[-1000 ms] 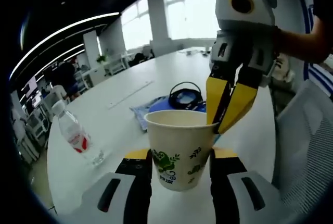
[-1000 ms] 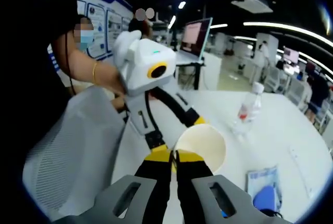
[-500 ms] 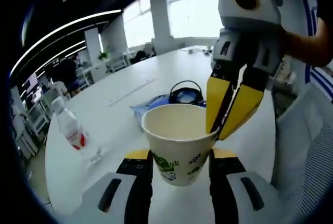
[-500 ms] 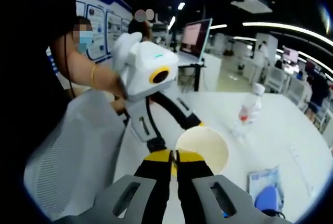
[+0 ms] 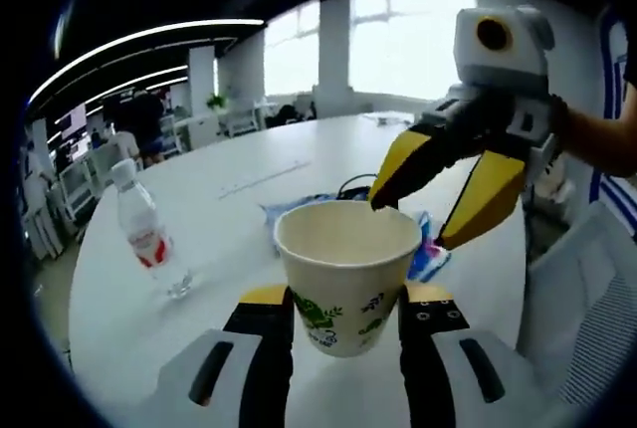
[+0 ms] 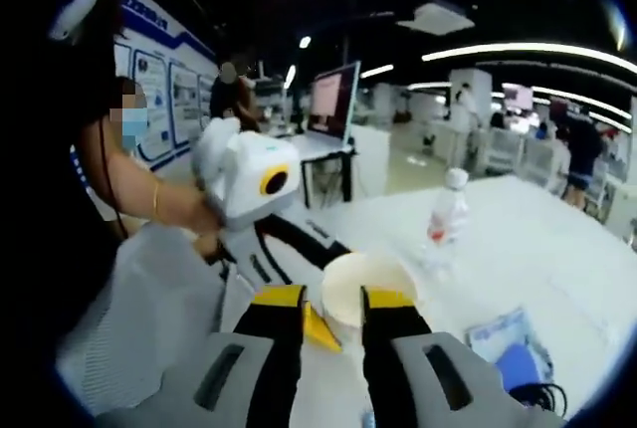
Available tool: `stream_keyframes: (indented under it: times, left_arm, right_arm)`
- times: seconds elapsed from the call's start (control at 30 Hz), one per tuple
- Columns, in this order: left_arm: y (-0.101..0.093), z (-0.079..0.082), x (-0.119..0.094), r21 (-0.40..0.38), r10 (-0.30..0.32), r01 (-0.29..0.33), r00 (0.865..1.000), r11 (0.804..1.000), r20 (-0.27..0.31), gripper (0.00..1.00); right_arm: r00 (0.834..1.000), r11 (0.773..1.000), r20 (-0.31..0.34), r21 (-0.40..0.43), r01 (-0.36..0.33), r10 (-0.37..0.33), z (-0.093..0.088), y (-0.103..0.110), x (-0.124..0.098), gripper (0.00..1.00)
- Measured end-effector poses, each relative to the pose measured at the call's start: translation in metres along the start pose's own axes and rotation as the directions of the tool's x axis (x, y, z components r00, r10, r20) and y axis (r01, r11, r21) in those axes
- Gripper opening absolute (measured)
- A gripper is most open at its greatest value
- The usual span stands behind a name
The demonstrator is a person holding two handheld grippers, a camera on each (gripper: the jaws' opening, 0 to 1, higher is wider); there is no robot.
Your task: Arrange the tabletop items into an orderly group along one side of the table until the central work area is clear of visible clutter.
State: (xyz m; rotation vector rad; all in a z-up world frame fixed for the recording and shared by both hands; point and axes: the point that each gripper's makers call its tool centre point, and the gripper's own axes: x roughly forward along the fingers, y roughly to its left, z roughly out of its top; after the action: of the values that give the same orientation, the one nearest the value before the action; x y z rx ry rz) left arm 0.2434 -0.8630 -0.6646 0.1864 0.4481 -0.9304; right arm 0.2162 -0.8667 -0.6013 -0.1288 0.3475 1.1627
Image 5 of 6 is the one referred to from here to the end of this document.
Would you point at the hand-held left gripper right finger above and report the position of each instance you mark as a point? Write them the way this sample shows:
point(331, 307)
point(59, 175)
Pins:
point(423, 363)

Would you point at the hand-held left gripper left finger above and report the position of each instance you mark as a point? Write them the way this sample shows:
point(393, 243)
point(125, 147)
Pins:
point(264, 363)

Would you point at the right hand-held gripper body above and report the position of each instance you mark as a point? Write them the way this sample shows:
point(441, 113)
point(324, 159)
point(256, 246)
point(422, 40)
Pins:
point(517, 50)

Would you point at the blue plastic packet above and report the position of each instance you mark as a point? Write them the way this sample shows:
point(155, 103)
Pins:
point(423, 259)

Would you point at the white paper cup green print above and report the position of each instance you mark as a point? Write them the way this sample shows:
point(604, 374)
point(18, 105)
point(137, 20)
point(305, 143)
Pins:
point(343, 293)

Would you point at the clear bag with blue print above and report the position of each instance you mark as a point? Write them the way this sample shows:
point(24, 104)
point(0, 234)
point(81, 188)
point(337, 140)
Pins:
point(271, 214)

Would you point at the clear plastic water bottle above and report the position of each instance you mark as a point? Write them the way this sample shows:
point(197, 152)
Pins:
point(144, 229)

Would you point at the black office chair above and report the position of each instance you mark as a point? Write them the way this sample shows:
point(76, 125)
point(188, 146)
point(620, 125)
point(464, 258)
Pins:
point(288, 113)

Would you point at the white table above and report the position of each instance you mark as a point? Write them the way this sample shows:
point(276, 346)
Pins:
point(224, 249)

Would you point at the white mesh office chair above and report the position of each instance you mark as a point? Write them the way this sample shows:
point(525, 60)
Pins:
point(597, 274)

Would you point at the white flat strip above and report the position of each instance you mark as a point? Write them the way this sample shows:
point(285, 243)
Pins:
point(264, 179)

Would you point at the green potted plant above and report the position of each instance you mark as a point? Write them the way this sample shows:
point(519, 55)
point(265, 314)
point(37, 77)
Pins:
point(216, 101)

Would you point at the long ceiling light strip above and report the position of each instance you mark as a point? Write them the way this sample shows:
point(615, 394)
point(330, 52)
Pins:
point(224, 24)

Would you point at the wall display screen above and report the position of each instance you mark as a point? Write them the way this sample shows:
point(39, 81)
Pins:
point(72, 117)

